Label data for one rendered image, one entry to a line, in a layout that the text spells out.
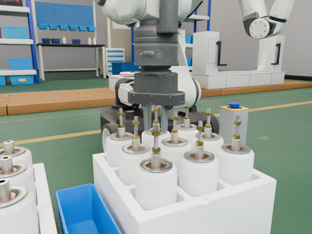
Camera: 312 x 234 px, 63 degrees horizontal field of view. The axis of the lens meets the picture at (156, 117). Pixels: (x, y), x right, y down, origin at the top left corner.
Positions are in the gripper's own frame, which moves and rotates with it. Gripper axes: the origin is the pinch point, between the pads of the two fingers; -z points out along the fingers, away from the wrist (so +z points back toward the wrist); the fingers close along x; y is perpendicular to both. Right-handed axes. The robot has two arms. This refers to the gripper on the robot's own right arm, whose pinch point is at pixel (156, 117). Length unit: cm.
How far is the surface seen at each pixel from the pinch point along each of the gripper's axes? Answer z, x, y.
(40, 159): -37, -73, 41
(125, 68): -12, -205, 420
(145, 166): -11.0, -1.7, -2.1
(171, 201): -18.3, 4.2, -2.3
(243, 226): -28.8, 20.1, 8.9
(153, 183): -13.1, 1.1, -4.7
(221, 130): -13.7, 11.4, 41.4
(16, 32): 52, -357, 310
